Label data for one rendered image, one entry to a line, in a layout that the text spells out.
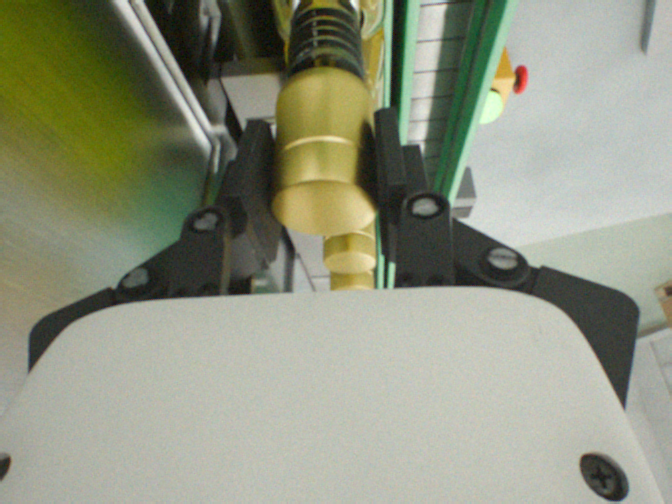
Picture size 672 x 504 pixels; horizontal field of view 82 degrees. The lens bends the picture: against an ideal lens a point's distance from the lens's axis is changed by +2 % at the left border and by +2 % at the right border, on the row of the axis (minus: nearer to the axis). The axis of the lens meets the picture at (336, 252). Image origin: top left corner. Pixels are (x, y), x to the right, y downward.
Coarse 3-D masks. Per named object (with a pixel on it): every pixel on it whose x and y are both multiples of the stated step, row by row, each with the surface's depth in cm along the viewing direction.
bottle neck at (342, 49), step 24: (312, 0) 15; (336, 0) 15; (312, 24) 14; (336, 24) 14; (288, 48) 15; (312, 48) 13; (336, 48) 13; (360, 48) 15; (288, 72) 14; (360, 72) 14
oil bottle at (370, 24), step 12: (276, 0) 17; (288, 0) 16; (360, 0) 16; (372, 0) 17; (384, 0) 18; (276, 12) 17; (288, 12) 17; (360, 12) 17; (372, 12) 17; (384, 12) 18; (276, 24) 18; (288, 24) 17; (360, 24) 17; (372, 24) 18; (288, 36) 18; (372, 36) 19
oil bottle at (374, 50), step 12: (384, 36) 21; (372, 48) 20; (384, 48) 21; (372, 60) 20; (384, 60) 21; (372, 72) 20; (384, 72) 21; (372, 84) 21; (384, 84) 22; (384, 96) 23
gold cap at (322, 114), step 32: (288, 96) 12; (320, 96) 12; (352, 96) 12; (288, 128) 12; (320, 128) 11; (352, 128) 11; (288, 160) 11; (320, 160) 11; (352, 160) 11; (288, 192) 11; (320, 192) 11; (352, 192) 11; (288, 224) 13; (320, 224) 13; (352, 224) 13
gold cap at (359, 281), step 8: (368, 272) 29; (336, 280) 28; (344, 280) 28; (352, 280) 28; (360, 280) 28; (368, 280) 28; (336, 288) 28; (344, 288) 28; (352, 288) 28; (360, 288) 28; (368, 288) 28
